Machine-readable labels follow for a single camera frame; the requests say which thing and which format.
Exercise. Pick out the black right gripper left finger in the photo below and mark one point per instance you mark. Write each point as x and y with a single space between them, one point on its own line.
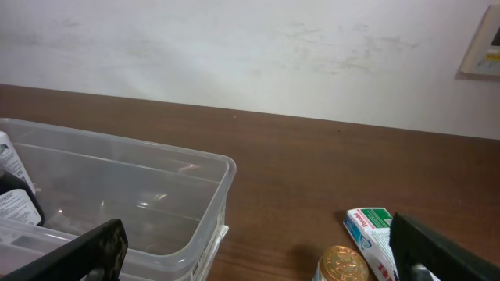
96 255

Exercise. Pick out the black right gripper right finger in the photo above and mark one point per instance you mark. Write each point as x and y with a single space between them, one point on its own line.
422 254

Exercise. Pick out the white medicine box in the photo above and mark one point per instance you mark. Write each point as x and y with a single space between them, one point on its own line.
370 229

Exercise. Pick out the dark bottle with white cap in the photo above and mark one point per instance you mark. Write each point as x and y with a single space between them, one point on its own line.
18 202

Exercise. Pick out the clear plastic container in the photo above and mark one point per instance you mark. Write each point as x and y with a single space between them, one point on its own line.
171 200

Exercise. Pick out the small jar with gold lid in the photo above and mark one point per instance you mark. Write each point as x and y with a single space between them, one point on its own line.
340 263

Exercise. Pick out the beige wall panel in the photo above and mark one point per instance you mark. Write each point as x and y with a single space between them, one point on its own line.
482 56

